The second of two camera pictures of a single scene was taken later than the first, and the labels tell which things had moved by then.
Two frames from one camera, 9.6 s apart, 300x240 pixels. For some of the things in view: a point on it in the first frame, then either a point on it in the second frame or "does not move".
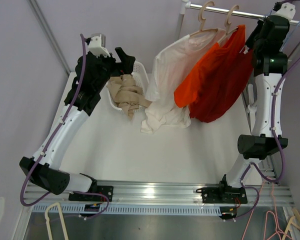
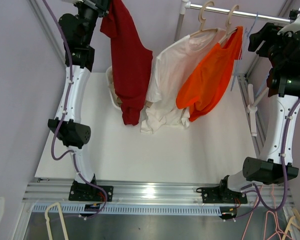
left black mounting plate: x=107 y=190 does not move
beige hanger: x=47 y=220 does not move
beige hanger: x=227 y=25 does not move
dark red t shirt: x=223 y=84 → x=132 y=61
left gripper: x=125 y=67 → x=100 y=7
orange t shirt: x=188 y=88 does not move
